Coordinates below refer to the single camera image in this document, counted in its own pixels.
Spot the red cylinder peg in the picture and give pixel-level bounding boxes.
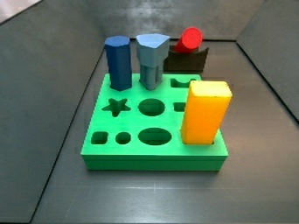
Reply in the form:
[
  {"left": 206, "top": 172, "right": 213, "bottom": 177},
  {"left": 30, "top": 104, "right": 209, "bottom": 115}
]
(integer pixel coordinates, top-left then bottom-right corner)
[{"left": 175, "top": 27, "right": 203, "bottom": 53}]

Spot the yellow square block peg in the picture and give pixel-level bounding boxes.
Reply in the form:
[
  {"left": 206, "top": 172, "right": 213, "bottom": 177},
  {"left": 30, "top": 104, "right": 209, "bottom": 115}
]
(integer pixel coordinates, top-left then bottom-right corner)
[{"left": 182, "top": 80, "right": 233, "bottom": 144}]

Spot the light blue pentagonal peg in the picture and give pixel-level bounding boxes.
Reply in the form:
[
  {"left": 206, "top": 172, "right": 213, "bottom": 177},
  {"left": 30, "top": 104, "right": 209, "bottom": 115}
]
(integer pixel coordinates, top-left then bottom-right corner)
[{"left": 136, "top": 33, "right": 170, "bottom": 90}]

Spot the dark blue hexagonal peg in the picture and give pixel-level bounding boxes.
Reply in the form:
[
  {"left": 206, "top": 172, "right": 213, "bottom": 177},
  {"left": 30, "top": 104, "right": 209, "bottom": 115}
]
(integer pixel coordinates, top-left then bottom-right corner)
[{"left": 106, "top": 36, "right": 132, "bottom": 91}]

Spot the black curved cradle stand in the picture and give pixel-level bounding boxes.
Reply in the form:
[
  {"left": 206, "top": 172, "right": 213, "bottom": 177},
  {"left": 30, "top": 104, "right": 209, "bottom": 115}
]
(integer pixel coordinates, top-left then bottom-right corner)
[{"left": 163, "top": 45, "right": 210, "bottom": 74}]

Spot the green shape sorter board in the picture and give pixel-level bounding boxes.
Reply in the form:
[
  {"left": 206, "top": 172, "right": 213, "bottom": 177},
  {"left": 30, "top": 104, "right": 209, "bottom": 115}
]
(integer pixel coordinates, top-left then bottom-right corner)
[{"left": 80, "top": 74, "right": 229, "bottom": 171}]

